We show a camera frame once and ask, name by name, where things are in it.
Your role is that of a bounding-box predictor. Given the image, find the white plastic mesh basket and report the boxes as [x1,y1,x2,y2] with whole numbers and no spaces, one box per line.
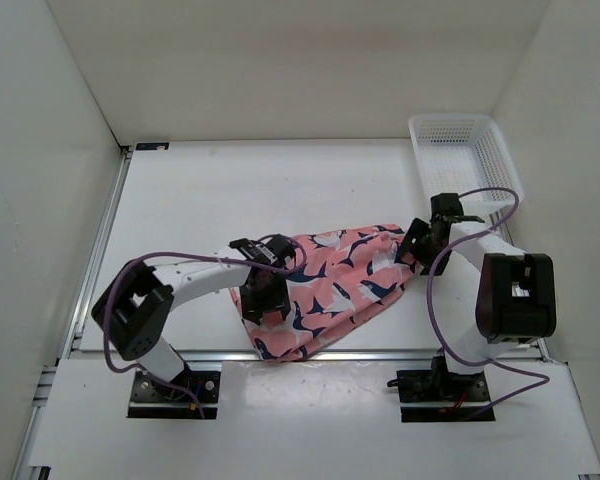
[408,113,524,216]

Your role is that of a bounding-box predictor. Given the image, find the blue corner label sticker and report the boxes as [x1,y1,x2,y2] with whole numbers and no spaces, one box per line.
[135,142,170,151]

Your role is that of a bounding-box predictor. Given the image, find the aluminium right side rail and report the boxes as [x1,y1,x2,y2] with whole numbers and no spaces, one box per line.
[494,209,600,480]

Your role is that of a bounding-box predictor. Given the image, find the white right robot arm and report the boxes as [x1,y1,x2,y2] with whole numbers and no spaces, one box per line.
[396,193,557,400]

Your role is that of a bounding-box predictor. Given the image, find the aluminium rail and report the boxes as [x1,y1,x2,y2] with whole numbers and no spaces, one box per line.
[10,145,135,479]
[181,345,543,362]
[494,209,600,480]

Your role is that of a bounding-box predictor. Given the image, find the pink shark print shorts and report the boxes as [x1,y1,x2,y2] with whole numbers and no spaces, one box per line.
[242,224,415,362]

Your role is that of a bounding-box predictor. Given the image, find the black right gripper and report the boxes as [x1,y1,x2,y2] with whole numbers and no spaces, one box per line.
[397,218,453,277]

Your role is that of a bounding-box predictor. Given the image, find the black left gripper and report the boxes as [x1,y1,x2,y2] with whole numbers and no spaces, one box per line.
[238,269,290,324]

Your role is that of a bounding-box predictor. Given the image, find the aluminium front rail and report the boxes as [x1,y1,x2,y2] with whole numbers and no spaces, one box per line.
[181,345,543,362]

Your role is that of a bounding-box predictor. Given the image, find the aluminium left side rail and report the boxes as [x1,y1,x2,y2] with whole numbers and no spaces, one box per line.
[10,145,135,479]

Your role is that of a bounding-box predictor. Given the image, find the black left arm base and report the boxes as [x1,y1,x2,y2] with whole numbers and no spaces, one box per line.
[127,367,221,420]

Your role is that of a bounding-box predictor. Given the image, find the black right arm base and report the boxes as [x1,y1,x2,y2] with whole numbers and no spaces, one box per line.
[386,356,496,423]

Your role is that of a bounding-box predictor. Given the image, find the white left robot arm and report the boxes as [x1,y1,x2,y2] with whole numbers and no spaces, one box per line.
[91,234,307,400]

